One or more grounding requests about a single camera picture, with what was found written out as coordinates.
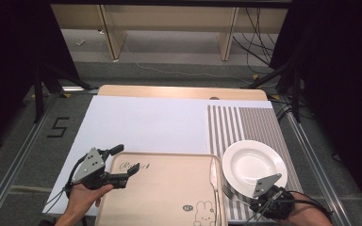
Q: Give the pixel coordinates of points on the beige tray with rabbit print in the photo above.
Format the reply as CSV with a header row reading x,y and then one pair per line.
x,y
163,191

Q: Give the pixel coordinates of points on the person's left hand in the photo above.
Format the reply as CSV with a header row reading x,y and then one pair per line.
x,y
83,199

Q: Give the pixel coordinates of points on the beige wooden desk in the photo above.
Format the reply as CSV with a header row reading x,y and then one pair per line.
x,y
169,17

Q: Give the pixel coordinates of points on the white paper scrap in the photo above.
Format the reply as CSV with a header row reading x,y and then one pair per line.
x,y
80,41

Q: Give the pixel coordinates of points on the person's right hand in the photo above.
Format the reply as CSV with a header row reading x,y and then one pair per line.
x,y
308,215

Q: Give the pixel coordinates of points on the white plate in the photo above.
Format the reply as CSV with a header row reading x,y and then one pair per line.
x,y
251,160

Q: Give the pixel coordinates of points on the black metal stand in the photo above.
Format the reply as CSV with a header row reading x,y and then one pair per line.
x,y
296,100
38,100

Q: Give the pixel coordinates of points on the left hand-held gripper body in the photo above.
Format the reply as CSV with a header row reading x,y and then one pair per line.
x,y
91,164

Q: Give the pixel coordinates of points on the grey striped placemat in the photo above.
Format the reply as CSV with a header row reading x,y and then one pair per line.
x,y
257,122

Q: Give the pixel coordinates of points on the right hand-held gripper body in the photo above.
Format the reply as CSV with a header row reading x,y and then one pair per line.
x,y
275,202

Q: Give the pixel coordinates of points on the aluminium floor rail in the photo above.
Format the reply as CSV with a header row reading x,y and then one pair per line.
x,y
317,163
15,166

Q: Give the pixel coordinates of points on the white board sheet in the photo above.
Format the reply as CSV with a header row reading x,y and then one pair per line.
x,y
144,125

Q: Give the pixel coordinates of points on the dark table grommet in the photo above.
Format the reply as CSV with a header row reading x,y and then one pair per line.
x,y
214,98

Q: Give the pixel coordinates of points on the yellow floor tape marker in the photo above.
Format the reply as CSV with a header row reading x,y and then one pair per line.
x,y
65,95
275,96
255,77

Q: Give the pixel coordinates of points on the silver table knife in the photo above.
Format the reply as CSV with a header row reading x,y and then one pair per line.
x,y
214,179

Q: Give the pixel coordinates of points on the black curtain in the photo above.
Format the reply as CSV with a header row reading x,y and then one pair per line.
x,y
12,62
342,78

